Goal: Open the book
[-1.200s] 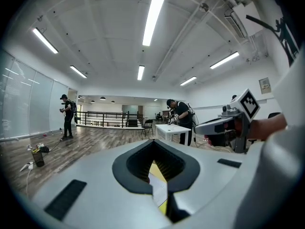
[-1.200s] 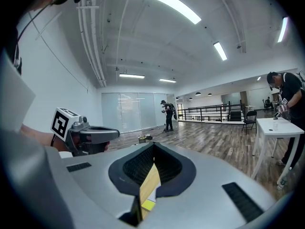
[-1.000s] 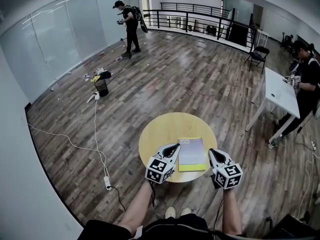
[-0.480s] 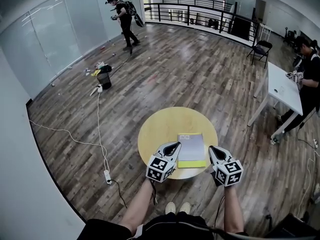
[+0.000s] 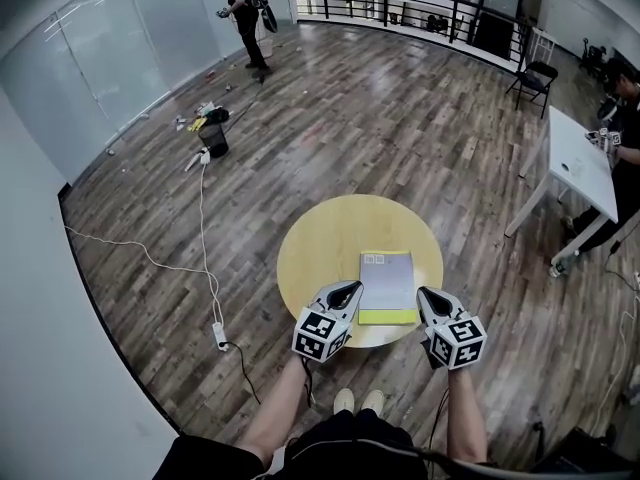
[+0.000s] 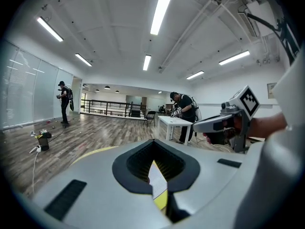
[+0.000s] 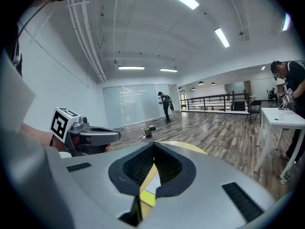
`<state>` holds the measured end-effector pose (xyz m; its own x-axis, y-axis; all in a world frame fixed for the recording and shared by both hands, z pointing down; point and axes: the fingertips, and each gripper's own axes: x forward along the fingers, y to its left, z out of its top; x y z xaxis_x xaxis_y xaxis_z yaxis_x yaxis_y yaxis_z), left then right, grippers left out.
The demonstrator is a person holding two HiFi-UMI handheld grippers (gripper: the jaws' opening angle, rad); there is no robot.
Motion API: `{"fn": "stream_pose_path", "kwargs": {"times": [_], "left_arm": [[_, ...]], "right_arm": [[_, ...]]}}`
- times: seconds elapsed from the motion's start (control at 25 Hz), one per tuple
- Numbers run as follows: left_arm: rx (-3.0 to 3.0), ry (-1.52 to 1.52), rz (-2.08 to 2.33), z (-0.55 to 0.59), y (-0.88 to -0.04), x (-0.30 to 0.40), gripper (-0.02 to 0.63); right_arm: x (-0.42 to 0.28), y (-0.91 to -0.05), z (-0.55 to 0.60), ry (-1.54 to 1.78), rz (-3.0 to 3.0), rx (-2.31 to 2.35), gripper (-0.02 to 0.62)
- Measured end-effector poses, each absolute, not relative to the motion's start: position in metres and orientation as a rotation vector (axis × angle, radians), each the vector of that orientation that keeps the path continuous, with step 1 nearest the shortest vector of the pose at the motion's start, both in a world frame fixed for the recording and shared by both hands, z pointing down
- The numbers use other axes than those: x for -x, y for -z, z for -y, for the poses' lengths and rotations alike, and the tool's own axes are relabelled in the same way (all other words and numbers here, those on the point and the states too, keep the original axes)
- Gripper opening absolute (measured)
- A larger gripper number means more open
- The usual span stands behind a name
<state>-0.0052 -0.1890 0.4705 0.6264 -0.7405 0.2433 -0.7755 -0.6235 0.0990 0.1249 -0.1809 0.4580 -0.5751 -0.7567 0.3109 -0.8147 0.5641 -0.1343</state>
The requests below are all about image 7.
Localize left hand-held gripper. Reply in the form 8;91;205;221
49;107;121;157

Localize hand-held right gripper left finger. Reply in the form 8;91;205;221
61;141;155;229

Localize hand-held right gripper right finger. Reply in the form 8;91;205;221
142;141;286;229

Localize grey and yellow book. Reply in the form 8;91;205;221
139;173;160;208

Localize person's left forearm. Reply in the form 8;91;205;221
20;122;57;152

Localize person's left hand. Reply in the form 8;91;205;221
71;134;81;151

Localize frosted glass partition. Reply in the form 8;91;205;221
102;83;179;130

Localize scattered floor litter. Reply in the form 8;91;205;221
121;117;169;140

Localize round wooden side table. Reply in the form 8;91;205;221
142;141;208;176

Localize green label plastic bottle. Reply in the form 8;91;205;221
280;162;296;185

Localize white ceiling pipes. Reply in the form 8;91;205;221
221;0;250;42
66;0;108;82

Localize black metal railing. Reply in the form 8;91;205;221
180;93;250;112

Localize white rectangular table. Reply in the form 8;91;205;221
254;107;305;179

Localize black folding chair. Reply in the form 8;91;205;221
245;100;262;125

